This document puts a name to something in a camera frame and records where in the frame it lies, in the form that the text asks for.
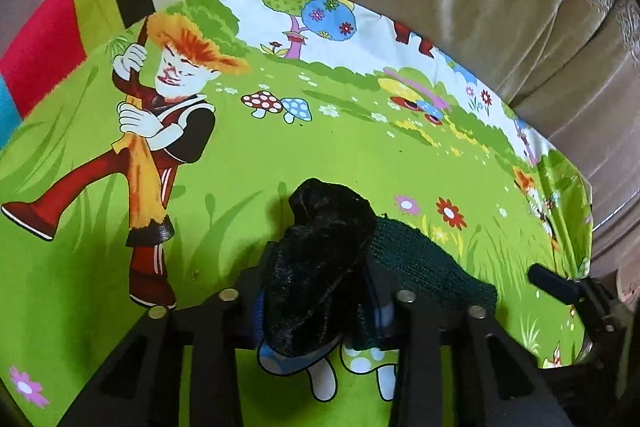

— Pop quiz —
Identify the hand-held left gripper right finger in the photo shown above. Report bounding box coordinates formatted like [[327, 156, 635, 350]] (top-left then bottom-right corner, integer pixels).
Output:
[[360, 257, 581, 427]]

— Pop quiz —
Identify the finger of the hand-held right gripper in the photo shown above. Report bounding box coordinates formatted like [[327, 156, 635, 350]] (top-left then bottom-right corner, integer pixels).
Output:
[[527, 263, 581, 305]]

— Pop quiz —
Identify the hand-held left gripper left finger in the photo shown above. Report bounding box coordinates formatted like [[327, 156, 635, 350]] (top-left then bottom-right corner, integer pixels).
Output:
[[60, 241, 282, 427]]

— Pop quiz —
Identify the dark green knit cloth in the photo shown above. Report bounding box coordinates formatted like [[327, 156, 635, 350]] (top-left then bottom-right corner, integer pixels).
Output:
[[345, 217, 498, 350]]

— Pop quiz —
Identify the black velvet cloth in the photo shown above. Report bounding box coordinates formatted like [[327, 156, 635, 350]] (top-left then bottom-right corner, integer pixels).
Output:
[[257, 178, 378, 358]]

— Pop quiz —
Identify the green cartoon printed bed sheet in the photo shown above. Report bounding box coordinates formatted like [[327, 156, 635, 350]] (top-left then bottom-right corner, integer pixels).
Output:
[[0, 0, 593, 427]]

